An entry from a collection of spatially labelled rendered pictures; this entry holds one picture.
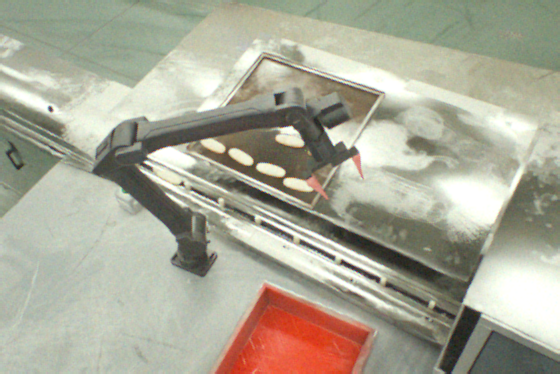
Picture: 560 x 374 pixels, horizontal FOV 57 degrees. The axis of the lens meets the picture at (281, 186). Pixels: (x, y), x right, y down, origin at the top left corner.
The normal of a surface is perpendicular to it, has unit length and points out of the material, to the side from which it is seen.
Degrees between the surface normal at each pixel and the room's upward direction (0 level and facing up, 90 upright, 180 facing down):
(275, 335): 0
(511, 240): 0
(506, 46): 0
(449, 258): 10
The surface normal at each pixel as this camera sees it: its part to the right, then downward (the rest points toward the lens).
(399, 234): -0.16, -0.51
